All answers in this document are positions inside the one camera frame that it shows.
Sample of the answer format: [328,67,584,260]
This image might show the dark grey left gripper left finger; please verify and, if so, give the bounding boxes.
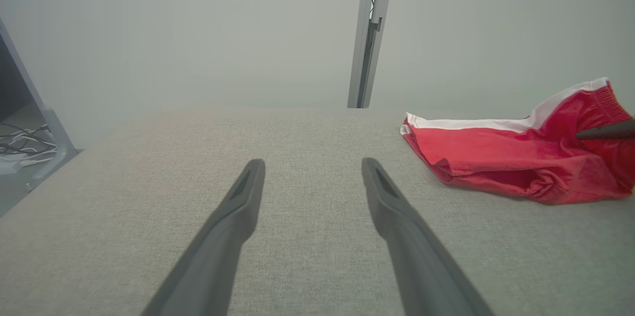
[141,158,266,316]

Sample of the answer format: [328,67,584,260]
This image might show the grey metal frame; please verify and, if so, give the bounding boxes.
[0,17,83,219]

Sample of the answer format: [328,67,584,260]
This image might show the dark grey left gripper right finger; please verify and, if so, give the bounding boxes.
[361,157,496,316]

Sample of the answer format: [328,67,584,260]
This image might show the white cable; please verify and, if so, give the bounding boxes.
[0,144,58,176]

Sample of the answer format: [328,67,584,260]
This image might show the black cable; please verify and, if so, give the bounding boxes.
[0,122,58,158]

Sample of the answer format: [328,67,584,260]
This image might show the grey metal partition post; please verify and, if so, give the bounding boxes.
[347,0,397,110]

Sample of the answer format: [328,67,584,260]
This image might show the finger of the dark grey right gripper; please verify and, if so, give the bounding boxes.
[575,118,635,141]

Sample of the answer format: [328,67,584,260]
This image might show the red shorts with white stripe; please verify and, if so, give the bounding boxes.
[399,76,635,205]

